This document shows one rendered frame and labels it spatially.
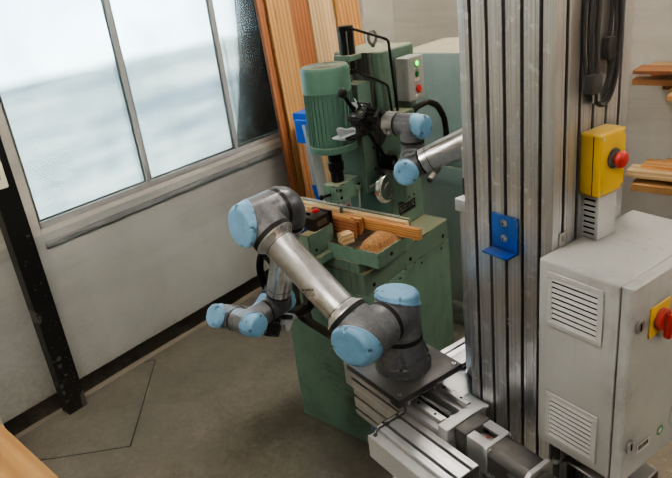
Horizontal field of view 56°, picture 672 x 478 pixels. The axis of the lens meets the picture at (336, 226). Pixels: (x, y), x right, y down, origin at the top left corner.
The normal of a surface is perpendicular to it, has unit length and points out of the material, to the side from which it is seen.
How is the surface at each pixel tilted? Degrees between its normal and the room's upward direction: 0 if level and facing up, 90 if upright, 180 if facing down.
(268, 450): 0
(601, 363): 90
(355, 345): 95
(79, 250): 90
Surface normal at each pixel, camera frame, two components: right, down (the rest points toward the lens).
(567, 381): -0.80, 0.31
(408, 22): -0.63, 0.36
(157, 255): 0.77, 0.16
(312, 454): -0.11, -0.92
